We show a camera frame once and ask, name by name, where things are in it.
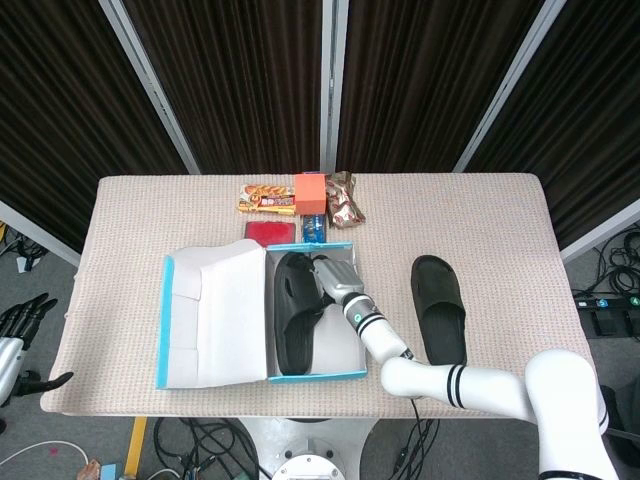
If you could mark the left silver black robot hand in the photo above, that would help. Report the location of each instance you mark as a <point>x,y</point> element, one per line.
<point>10,360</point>

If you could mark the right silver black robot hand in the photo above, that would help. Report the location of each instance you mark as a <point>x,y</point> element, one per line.
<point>337,280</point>

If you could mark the black rubber slipper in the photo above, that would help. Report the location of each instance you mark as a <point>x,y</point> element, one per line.
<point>295,300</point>
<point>440,295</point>

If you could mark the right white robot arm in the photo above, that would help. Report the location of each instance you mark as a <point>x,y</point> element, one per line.
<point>490,390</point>

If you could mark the orange cube box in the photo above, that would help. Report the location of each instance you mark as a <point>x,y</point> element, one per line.
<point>310,197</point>

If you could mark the yellow snack packet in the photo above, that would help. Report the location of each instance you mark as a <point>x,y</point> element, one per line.
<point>265,200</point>

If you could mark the light blue cardboard shoe box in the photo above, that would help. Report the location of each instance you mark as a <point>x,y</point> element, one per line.
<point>230,310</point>

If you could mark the table with beige tablecloth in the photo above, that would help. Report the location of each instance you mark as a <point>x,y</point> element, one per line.
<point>150,210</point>

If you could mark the small blue packet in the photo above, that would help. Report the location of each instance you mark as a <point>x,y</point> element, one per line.
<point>314,227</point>

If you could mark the brown foil snack bag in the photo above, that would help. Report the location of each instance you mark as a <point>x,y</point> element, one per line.
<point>344,205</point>

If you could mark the red flat case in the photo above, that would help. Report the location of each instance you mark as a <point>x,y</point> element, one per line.
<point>270,233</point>

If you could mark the small brown object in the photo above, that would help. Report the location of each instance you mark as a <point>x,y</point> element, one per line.
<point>89,470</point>

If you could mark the small light blue object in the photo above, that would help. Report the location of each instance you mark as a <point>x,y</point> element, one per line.
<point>108,472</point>

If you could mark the yellow floor tape strip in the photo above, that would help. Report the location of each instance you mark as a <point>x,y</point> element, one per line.
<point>135,445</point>

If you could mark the dark brown pleated curtain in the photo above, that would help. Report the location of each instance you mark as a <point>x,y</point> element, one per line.
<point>50,100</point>
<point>425,75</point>
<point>225,75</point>
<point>590,100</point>

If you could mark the black foot pedal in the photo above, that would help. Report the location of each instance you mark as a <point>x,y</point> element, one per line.
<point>612,324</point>

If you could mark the grey partition frame post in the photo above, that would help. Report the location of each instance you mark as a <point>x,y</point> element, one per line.
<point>150,90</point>
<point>332,85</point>
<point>510,85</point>
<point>35,232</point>
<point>600,232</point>

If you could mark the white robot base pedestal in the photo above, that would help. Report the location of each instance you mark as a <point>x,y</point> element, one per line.
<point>305,445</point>

